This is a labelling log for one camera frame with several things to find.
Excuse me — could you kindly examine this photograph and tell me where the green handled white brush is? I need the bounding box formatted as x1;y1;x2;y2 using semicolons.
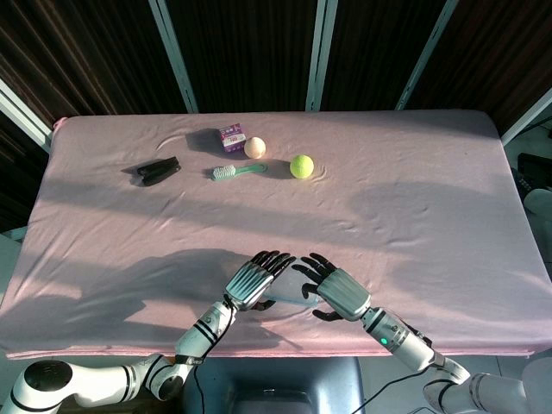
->
210;162;269;183

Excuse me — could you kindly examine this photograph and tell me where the yellow-green tennis ball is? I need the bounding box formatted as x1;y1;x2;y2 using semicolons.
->
289;154;315;179

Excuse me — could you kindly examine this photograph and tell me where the transparent plastic container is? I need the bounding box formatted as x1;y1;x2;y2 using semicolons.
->
263;263;323;308

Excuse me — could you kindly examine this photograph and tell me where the small purple box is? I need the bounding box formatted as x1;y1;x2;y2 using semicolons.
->
217;123;248;155

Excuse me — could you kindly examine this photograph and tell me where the black stapler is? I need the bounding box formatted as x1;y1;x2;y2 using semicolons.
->
131;156;182;188

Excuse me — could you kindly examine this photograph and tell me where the beige ball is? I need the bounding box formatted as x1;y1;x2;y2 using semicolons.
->
243;136;267;160

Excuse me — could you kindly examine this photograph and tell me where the dark brown pleated curtain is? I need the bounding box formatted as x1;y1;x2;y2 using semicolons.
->
0;0;552;234

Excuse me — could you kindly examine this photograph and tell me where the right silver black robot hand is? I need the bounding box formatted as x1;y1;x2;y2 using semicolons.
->
292;252;373;323

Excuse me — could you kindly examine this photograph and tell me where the light blue window post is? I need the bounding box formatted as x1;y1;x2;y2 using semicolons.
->
499;85;552;146
304;0;338;113
147;0;200;115
0;77;55;153
394;0;460;111

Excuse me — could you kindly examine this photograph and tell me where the grey-blue robot torso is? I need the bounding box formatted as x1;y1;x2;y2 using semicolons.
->
182;356;368;414

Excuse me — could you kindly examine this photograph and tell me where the black cable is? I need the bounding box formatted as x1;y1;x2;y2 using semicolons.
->
360;373;433;414
187;361;205;414

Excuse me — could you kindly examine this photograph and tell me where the pink tablecloth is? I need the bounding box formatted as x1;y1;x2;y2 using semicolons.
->
0;110;547;361

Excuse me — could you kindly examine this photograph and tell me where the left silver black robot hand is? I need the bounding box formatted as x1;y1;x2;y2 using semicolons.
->
223;249;298;313

